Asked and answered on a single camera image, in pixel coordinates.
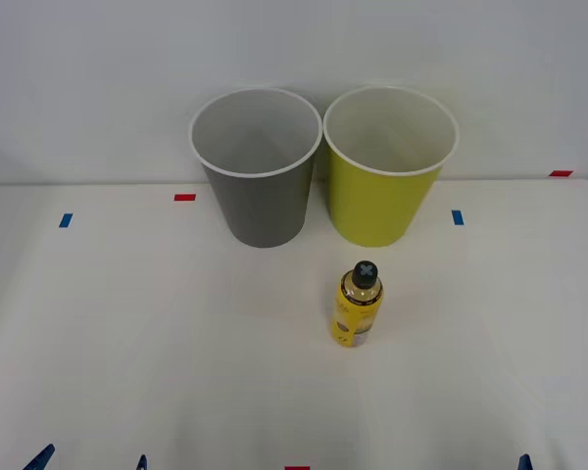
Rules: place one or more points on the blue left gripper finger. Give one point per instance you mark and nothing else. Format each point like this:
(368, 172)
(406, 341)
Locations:
(142, 463)
(41, 457)

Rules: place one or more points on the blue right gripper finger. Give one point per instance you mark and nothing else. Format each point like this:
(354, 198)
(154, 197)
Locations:
(525, 463)

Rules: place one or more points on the yellow bottle with black cap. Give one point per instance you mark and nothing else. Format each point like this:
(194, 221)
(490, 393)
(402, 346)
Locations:
(354, 313)

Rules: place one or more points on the yellow-green plastic bin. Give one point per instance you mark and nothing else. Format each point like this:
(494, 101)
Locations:
(372, 205)

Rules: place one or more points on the grey plastic bin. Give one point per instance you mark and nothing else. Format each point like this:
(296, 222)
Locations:
(267, 210)

